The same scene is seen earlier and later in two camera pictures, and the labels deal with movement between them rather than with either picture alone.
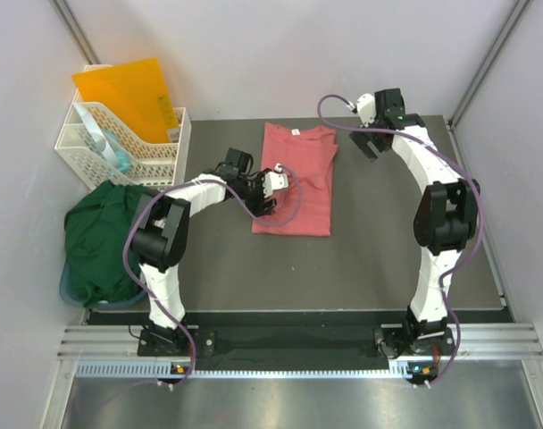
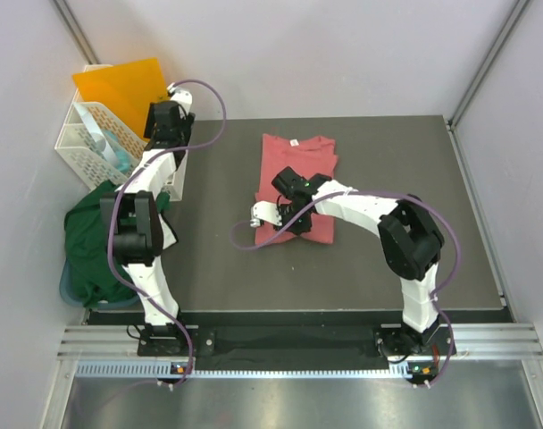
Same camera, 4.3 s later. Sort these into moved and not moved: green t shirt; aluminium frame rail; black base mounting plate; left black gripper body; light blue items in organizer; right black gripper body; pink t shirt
Moved: right black gripper body; pink t shirt; left black gripper body
Not moved: green t shirt; light blue items in organizer; black base mounting plate; aluminium frame rail
